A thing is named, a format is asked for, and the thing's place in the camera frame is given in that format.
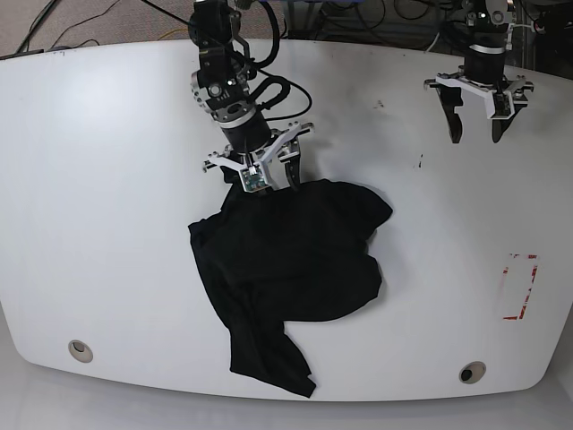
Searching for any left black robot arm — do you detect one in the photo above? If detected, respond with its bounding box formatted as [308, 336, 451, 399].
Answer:
[424, 1, 535, 144]

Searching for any right table cable grommet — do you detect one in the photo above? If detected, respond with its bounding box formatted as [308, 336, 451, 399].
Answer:
[458, 361, 486, 384]

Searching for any table cable grommet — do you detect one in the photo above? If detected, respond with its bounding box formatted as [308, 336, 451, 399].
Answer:
[458, 361, 486, 384]
[68, 340, 94, 364]

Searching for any left table cable grommet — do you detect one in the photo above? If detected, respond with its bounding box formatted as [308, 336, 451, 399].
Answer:
[68, 340, 94, 364]

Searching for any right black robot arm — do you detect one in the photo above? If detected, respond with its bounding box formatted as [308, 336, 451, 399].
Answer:
[188, 1, 311, 193]

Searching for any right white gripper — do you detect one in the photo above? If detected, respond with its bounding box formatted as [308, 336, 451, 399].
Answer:
[201, 122, 314, 191]

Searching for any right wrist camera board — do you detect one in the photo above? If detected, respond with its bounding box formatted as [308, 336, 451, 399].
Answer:
[239, 166, 269, 193]

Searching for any black cable on floor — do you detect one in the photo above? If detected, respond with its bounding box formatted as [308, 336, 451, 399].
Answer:
[17, 0, 122, 53]

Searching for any red tape rectangle marking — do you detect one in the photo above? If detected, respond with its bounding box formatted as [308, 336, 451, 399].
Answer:
[497, 254, 539, 321]

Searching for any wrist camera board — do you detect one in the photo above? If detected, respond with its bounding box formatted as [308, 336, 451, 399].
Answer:
[239, 166, 269, 193]
[492, 92, 512, 120]

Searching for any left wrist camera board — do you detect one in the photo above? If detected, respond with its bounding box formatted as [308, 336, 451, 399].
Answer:
[492, 92, 512, 120]

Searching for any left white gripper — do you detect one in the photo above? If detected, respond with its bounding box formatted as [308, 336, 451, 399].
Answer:
[423, 72, 535, 144]

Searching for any black t-shirt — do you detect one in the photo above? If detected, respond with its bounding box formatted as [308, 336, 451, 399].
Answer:
[189, 179, 392, 398]

